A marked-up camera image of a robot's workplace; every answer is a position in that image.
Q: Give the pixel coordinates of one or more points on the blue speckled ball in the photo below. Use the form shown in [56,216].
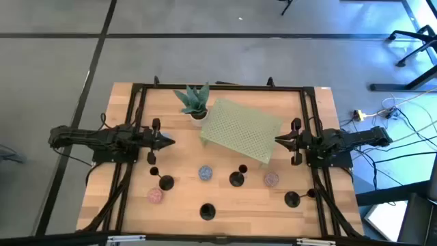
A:
[205,173]

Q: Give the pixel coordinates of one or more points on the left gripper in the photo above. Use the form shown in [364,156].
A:
[148,140]

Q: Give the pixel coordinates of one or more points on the black floor bar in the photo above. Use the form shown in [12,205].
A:
[392,194]

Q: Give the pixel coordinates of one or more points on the yellow power strip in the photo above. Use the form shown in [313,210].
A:
[359,115]

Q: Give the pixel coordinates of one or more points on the pink speckled ball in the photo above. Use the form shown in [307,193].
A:
[155,195]

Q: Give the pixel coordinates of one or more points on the green plant in white pot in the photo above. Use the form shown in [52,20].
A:
[194,102]

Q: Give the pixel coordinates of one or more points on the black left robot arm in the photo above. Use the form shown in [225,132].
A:
[85,136]

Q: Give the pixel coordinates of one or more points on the black aluminium table frame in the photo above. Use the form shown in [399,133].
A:
[164,85]

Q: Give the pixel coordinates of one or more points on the black power adapter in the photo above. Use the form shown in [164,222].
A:
[392,113]

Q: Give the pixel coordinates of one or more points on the black tripod leg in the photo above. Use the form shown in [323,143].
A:
[286,8]

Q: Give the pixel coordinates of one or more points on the green perforated metal shelf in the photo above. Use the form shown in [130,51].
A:
[239,130]

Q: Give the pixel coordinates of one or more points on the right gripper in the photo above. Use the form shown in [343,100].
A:
[307,143]

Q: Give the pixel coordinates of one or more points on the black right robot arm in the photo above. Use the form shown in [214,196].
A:
[355,136]

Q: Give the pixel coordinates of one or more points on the black desk foot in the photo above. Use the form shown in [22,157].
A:
[392,87]

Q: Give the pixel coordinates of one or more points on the black candle holder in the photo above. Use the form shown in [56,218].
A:
[207,211]
[292,199]
[236,179]
[166,182]

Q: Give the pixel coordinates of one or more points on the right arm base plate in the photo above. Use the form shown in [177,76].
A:
[341,162]

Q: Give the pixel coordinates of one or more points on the black office chair base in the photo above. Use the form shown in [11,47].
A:
[409,33]

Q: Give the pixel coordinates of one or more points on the small black camera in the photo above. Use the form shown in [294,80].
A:
[221,240]

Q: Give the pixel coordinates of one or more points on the white panel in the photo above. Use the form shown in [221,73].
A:
[387,218]

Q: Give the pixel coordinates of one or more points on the dark cabinet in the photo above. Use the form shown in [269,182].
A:
[420,218]

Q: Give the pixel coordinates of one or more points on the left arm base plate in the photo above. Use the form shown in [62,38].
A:
[102,158]

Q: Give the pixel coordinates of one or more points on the black rig crossbar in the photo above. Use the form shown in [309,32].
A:
[51,239]

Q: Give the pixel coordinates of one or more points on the silver bracket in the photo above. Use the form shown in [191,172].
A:
[126,238]
[315,242]

